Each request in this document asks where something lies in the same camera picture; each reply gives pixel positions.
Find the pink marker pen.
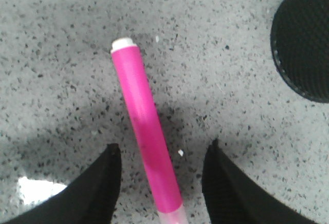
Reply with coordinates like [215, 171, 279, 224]
[111, 38, 188, 223]

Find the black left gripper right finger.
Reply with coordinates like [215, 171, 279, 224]
[202, 140, 313, 223]

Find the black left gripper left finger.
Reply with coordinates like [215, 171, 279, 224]
[9, 143, 122, 223]

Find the black mesh pen cup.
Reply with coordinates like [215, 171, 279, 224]
[270, 0, 328, 103]

